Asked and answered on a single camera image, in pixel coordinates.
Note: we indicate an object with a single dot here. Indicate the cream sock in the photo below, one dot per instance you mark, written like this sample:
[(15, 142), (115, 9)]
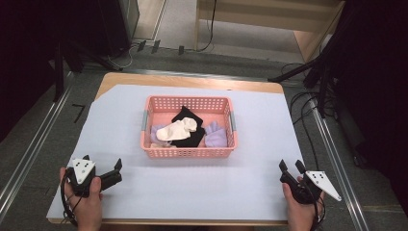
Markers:
[(174, 131)]

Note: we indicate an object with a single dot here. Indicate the grey metal cabinet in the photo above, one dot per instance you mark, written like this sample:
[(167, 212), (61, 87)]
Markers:
[(130, 17)]

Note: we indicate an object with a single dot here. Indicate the white table sheet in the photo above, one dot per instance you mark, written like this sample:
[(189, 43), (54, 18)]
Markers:
[(192, 186)]

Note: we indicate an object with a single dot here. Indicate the lavender sock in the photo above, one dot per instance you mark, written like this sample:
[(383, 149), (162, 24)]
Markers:
[(155, 132), (215, 137)]

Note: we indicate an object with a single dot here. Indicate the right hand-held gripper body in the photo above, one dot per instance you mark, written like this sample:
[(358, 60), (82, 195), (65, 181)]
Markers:
[(301, 192)]

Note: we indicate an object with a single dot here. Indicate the person's left hand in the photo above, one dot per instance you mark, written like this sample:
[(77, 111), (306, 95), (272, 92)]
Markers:
[(88, 207)]

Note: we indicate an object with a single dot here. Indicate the dark curtain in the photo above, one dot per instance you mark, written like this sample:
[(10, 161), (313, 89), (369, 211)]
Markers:
[(29, 48), (378, 80)]

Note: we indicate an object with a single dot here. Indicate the pink perforated plastic basket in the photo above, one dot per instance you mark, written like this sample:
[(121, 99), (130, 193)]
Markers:
[(189, 153)]

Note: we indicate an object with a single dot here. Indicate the black tripod stand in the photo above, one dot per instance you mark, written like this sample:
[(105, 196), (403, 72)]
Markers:
[(308, 69), (59, 73)]

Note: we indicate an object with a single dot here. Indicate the person's right hand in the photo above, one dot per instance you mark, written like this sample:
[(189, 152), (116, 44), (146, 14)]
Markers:
[(300, 213)]

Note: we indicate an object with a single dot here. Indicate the black sock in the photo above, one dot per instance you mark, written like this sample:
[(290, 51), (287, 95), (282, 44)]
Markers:
[(192, 140)]

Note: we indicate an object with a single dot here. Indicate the metal floor rail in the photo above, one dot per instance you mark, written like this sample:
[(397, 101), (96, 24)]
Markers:
[(29, 160), (336, 166)]

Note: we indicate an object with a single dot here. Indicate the light wooden furniture frame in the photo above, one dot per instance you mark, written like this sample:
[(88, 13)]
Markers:
[(308, 41)]

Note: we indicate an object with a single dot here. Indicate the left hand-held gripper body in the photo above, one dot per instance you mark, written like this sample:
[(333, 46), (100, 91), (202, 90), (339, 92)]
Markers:
[(80, 187)]

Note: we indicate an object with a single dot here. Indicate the pale beige sock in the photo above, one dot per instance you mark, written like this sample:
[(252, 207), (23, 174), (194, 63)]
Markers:
[(160, 145)]

